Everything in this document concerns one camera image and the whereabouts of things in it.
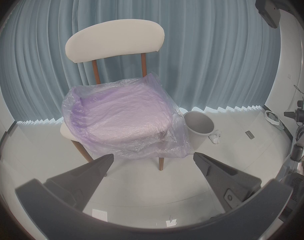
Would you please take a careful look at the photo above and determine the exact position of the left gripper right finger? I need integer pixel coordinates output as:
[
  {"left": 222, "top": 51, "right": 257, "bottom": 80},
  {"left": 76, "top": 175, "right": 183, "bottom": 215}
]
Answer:
[{"left": 193, "top": 152, "right": 263, "bottom": 213}]

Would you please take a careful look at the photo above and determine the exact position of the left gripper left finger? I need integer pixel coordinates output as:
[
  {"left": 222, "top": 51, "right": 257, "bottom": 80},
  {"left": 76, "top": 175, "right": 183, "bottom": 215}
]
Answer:
[{"left": 45, "top": 153, "right": 114, "bottom": 211}]

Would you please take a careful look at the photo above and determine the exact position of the purple plastic bag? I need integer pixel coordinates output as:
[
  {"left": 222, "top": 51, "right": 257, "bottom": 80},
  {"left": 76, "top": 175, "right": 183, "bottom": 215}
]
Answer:
[{"left": 61, "top": 71, "right": 194, "bottom": 159}]

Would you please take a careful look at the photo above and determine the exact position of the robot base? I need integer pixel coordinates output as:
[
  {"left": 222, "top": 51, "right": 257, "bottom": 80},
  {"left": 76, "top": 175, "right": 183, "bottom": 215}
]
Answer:
[{"left": 276, "top": 144, "right": 304, "bottom": 222}]

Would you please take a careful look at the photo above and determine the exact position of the white trash bin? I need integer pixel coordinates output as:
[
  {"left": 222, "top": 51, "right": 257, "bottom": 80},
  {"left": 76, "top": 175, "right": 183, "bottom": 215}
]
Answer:
[{"left": 183, "top": 111, "right": 215, "bottom": 150}]

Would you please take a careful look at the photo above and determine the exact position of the crumpled white wrapper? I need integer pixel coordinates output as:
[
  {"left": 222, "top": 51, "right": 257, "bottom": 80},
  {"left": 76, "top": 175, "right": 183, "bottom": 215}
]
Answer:
[{"left": 208, "top": 130, "right": 222, "bottom": 144}]

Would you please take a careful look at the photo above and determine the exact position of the pale blue curtain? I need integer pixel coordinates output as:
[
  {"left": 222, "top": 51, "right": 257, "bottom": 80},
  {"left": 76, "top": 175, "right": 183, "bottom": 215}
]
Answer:
[{"left": 0, "top": 0, "right": 282, "bottom": 122}]

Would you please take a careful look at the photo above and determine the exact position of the white wooden chair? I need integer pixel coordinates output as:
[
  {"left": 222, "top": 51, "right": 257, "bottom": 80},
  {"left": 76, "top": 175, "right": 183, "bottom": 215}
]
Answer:
[{"left": 60, "top": 19, "right": 182, "bottom": 177}]

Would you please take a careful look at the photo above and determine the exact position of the white oval ring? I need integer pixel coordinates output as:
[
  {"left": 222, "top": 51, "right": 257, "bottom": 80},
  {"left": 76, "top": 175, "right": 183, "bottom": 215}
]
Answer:
[{"left": 264, "top": 110, "right": 280, "bottom": 126}]

